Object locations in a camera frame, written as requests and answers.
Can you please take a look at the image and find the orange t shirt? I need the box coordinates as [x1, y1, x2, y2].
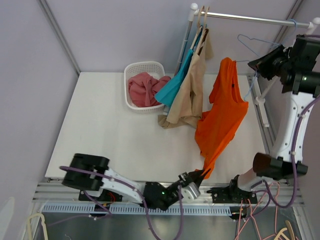
[195, 57, 249, 179]

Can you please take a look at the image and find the white plastic basket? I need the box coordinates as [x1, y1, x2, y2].
[124, 61, 171, 114]

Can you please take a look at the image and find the pink t shirt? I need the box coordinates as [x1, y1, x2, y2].
[128, 72, 171, 108]

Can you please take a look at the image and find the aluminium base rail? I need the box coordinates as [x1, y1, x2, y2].
[32, 177, 306, 217]

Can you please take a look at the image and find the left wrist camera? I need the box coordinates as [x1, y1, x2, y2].
[181, 182, 201, 203]

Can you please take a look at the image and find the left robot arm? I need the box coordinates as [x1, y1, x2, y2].
[59, 153, 209, 211]

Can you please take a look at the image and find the pink hanger on floor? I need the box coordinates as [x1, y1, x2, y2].
[234, 190, 271, 240]

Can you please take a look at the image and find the wooden hanger on floor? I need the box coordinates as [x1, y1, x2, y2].
[264, 220, 299, 240]

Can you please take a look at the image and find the beige t shirt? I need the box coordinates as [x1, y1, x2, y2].
[157, 28, 213, 129]

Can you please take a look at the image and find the teal t shirt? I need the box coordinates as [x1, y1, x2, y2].
[155, 25, 203, 107]

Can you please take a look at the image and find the cream hanger on floor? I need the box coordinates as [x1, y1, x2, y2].
[26, 212, 49, 240]

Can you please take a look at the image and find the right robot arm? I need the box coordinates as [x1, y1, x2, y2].
[207, 34, 320, 208]

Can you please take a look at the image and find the metal clothes rack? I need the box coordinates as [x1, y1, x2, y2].
[174, 2, 320, 128]

